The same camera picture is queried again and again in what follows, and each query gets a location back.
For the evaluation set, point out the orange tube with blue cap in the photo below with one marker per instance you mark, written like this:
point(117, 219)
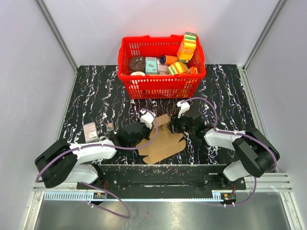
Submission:
point(168, 60)

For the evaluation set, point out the pink small box in basket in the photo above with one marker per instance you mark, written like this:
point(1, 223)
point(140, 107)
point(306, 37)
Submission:
point(161, 68)

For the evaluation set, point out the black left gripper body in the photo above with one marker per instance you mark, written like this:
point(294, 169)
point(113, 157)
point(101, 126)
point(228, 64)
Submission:
point(145, 134)

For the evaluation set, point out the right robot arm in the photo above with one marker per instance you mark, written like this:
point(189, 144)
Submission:
point(256, 155)

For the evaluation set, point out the brown round cookie pack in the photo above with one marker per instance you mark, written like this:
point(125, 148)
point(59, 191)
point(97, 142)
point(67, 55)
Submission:
point(137, 63)

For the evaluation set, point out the brown cardboard box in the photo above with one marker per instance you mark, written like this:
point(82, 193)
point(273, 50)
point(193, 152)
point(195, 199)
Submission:
point(165, 144)

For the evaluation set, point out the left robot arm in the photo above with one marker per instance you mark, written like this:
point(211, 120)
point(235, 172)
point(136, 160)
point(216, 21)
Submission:
point(62, 160)

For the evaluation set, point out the small clear plastic bag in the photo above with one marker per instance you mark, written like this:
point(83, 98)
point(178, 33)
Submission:
point(109, 127)

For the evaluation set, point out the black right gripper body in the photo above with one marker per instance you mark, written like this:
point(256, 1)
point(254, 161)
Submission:
point(181, 125)

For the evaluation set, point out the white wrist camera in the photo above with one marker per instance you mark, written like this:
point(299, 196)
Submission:
point(147, 118)
point(183, 107)

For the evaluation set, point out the yellow green striped box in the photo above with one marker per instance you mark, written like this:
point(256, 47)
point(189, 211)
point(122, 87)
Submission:
point(177, 68)

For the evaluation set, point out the aluminium frame rail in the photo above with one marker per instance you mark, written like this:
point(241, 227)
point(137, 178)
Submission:
point(55, 31)

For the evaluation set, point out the teal snack box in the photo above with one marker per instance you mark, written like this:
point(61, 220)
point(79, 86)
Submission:
point(151, 65)

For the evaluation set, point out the small orange packet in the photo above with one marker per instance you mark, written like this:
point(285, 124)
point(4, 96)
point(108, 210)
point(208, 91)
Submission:
point(192, 70)

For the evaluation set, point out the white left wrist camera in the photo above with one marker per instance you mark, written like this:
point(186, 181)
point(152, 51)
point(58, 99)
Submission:
point(147, 118)

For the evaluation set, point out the red plastic shopping basket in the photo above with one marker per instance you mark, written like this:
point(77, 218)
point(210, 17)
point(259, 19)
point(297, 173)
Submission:
point(159, 86)

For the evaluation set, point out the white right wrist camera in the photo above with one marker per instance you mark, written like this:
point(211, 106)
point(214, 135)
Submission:
point(183, 107)

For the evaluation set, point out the tall orange yellow carton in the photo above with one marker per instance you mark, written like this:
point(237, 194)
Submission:
point(187, 47)

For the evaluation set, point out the white round lid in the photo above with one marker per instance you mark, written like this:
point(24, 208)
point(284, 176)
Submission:
point(138, 73)

